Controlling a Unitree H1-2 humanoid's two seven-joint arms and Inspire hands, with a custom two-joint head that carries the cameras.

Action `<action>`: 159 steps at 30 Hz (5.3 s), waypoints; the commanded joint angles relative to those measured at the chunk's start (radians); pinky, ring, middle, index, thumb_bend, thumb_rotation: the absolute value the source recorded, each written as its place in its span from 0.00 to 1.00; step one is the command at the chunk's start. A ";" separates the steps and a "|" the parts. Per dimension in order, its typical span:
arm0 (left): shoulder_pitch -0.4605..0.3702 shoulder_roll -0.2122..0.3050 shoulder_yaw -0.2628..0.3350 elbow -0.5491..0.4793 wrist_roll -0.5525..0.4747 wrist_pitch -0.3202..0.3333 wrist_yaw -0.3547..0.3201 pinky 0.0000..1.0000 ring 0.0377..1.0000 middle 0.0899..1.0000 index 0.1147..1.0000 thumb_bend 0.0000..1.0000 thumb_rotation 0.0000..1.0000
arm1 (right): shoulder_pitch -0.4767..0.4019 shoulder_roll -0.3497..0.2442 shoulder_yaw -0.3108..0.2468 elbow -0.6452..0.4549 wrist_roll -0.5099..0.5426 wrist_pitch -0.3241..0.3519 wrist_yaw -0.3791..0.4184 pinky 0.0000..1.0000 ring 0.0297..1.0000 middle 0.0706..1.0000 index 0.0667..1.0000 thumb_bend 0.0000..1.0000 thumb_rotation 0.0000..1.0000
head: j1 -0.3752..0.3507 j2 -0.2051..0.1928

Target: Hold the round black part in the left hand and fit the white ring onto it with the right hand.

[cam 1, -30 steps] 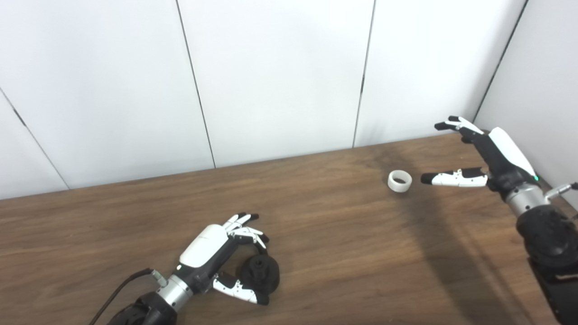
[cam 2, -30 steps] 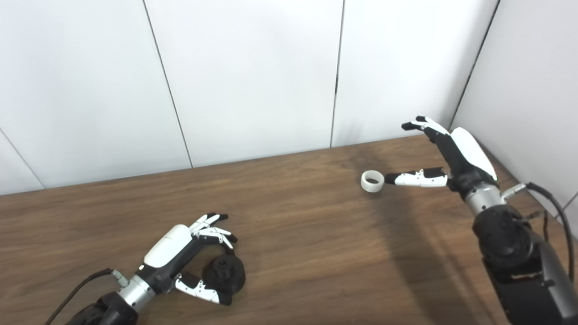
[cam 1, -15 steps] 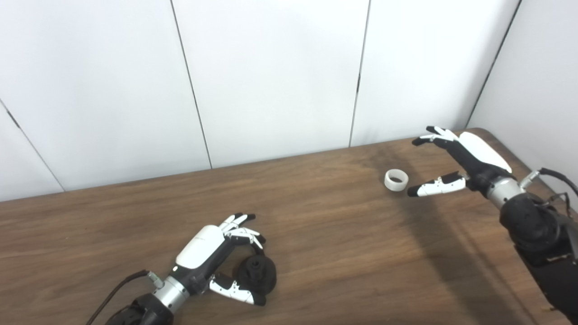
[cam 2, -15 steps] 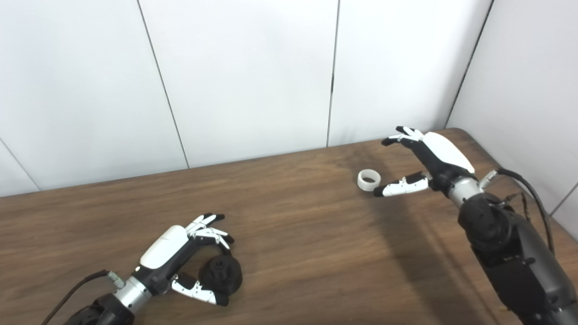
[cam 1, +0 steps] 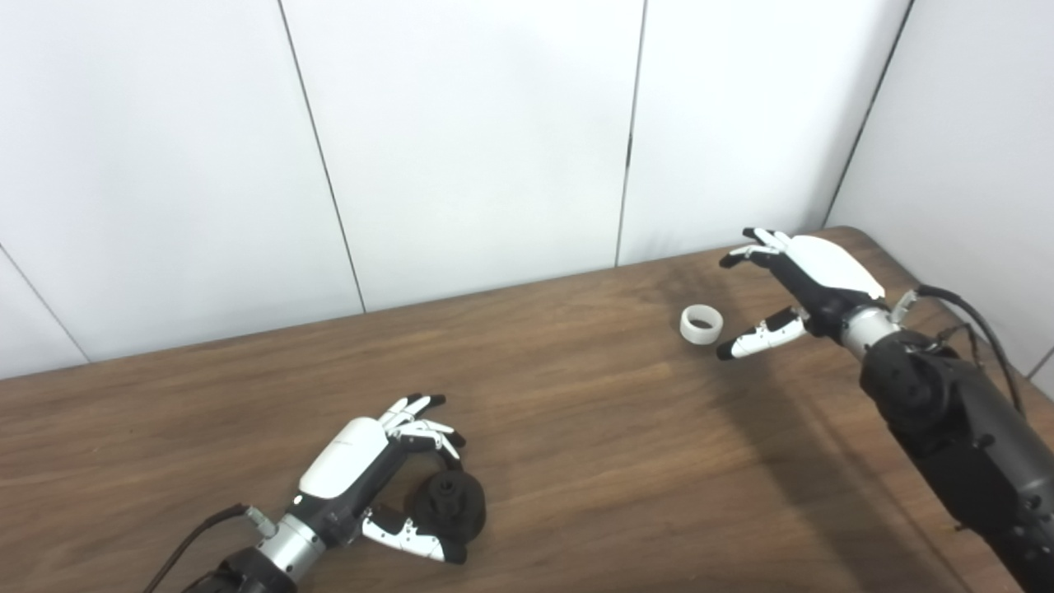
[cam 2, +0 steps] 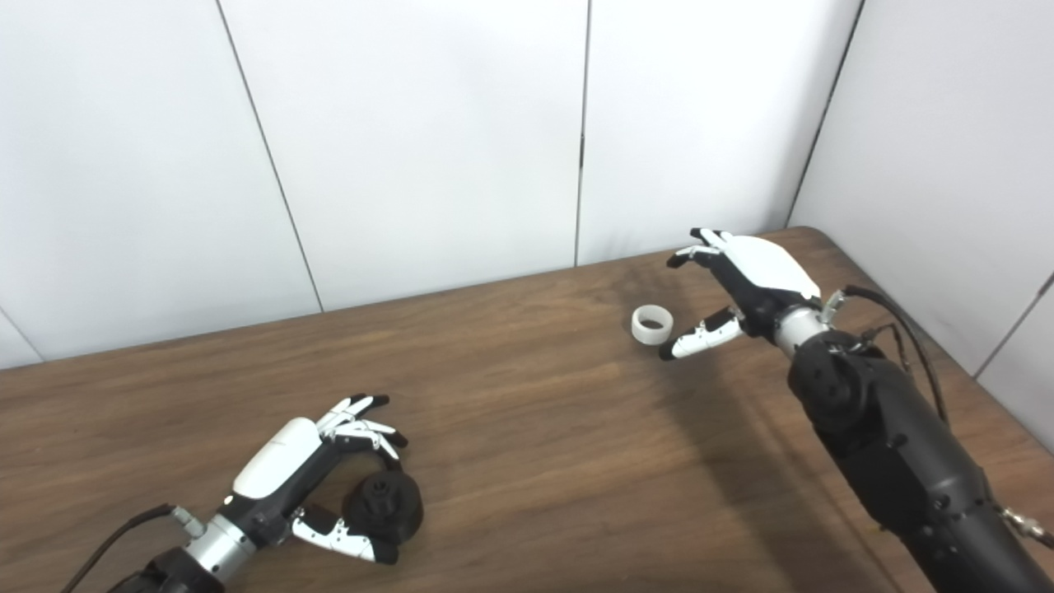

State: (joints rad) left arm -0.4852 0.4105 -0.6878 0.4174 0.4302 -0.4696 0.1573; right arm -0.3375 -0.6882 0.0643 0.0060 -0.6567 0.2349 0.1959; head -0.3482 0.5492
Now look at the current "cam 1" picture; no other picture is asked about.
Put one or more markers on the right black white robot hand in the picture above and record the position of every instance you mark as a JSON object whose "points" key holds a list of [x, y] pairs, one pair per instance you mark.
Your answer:
{"points": [[823, 272]]}

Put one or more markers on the round black plastic part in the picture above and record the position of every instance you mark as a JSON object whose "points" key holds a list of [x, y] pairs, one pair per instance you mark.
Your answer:
{"points": [[457, 502]]}

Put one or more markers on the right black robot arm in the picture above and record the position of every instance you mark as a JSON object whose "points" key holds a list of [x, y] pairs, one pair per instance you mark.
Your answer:
{"points": [[947, 412]]}

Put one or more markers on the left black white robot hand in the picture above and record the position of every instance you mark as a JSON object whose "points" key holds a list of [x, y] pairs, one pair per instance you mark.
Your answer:
{"points": [[346, 461]]}

